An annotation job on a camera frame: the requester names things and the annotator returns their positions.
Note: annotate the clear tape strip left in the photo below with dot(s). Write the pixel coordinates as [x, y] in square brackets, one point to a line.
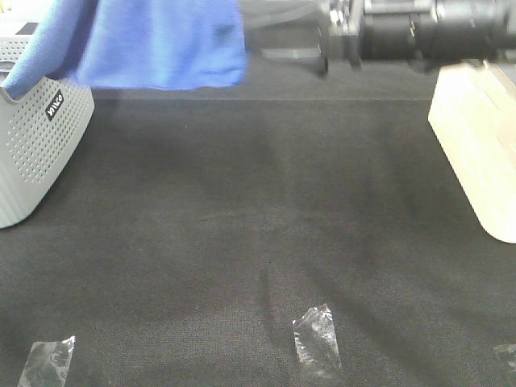
[48, 363]

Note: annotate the black table cloth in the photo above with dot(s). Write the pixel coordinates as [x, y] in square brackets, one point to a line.
[191, 227]

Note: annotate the white plastic storage box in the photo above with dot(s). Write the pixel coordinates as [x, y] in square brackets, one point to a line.
[472, 114]

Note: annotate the clear tape strip middle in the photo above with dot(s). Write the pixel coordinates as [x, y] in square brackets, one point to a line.
[316, 344]

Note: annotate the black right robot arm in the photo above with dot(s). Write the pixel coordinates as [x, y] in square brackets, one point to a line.
[425, 34]

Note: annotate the grey perforated laundry basket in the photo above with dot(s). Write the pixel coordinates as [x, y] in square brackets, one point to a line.
[39, 134]

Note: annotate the clear tape strip right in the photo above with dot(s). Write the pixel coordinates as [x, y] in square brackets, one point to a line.
[506, 354]

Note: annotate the blue microfibre towel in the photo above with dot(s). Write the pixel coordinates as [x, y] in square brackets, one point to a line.
[168, 45]

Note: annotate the clear tape strip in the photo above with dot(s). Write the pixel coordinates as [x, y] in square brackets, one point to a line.
[506, 354]
[316, 344]
[48, 363]

